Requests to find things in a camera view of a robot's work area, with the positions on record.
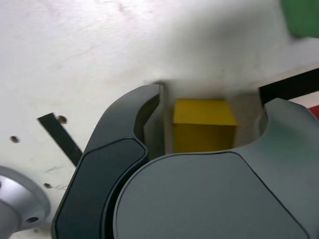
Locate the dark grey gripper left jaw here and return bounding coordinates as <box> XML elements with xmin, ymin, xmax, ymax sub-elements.
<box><xmin>51</xmin><ymin>84</ymin><xmax>165</xmax><ymax>239</ymax></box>

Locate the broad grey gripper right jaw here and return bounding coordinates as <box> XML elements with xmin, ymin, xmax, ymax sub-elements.
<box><xmin>113</xmin><ymin>98</ymin><xmax>319</xmax><ymax>239</ymax></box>

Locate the yellow cube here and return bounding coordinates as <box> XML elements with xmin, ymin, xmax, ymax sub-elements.
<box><xmin>172</xmin><ymin>99</ymin><xmax>237</xmax><ymax>153</ymax></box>

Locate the red cube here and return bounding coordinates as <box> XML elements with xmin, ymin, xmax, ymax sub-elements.
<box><xmin>308</xmin><ymin>104</ymin><xmax>319</xmax><ymax>120</ymax></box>

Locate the green cube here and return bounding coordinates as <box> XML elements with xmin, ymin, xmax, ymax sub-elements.
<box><xmin>280</xmin><ymin>0</ymin><xmax>319</xmax><ymax>39</ymax></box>

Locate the black tape square outline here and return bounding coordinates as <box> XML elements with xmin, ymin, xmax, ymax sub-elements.
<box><xmin>258</xmin><ymin>67</ymin><xmax>319</xmax><ymax>106</ymax></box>

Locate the black tape strip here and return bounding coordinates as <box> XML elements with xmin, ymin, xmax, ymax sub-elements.
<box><xmin>37</xmin><ymin>113</ymin><xmax>83</xmax><ymax>166</ymax></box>

